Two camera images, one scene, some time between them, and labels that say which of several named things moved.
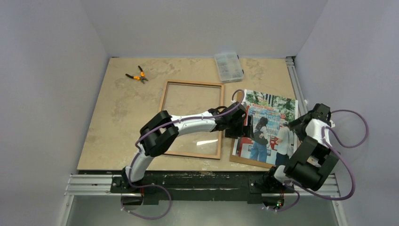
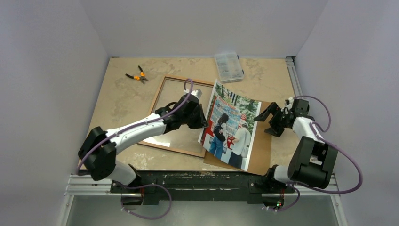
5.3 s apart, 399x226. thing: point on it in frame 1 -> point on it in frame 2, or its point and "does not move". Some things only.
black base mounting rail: [200, 187] does not move
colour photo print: [274, 141] -> [232, 121]
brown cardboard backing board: [246, 160] -> [260, 160]
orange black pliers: [141, 77] does not move
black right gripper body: [297, 124] -> [278, 117]
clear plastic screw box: [229, 67] does not move
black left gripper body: [236, 129] -> [195, 120]
